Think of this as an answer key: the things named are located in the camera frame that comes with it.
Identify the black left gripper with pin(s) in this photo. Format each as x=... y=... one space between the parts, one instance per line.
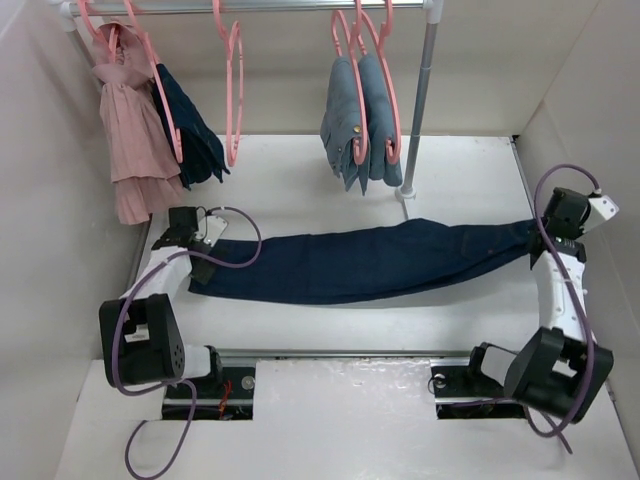
x=202 y=268

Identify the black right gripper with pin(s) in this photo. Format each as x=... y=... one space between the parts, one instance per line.
x=580 y=223

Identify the dark blue denim trousers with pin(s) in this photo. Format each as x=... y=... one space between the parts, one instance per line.
x=364 y=265

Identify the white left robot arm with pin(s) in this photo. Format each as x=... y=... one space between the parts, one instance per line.
x=140 y=329

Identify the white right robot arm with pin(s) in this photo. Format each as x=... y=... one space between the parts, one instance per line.
x=561 y=368

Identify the pink hanger with dark shorts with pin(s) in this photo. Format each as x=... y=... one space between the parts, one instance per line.
x=153 y=61

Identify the pink hanger light jeans right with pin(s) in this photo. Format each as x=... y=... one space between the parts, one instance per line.
x=387 y=90

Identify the white rack foot bar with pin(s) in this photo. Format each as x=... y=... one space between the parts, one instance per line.
x=155 y=231

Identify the dark denim hanging shorts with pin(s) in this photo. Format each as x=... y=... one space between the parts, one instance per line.
x=202 y=150

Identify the pink pleated skirt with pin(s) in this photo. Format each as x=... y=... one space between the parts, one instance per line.
x=144 y=171

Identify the light blue jeans left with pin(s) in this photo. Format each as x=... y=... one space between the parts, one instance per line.
x=341 y=123

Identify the light blue jeans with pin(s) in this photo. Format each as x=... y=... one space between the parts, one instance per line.
x=341 y=123
x=380 y=126

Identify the light blue jeans right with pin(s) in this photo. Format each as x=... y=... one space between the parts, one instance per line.
x=380 y=126

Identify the silver clothes rack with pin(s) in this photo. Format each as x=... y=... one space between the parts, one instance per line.
x=376 y=15

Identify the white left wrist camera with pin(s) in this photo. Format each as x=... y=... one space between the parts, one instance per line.
x=210 y=229

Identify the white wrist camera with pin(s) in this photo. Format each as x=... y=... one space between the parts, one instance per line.
x=601 y=209
x=210 y=229

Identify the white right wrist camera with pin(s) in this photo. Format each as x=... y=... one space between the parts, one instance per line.
x=601 y=209

